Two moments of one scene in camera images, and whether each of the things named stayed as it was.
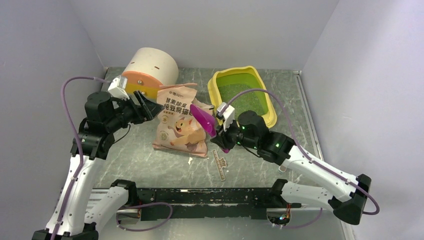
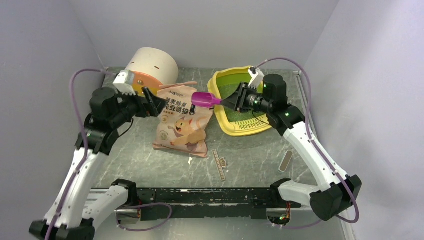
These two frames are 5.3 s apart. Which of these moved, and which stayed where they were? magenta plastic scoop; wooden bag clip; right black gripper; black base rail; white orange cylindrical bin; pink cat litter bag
Moved: right black gripper; magenta plastic scoop
Stayed: wooden bag clip; pink cat litter bag; white orange cylindrical bin; black base rail
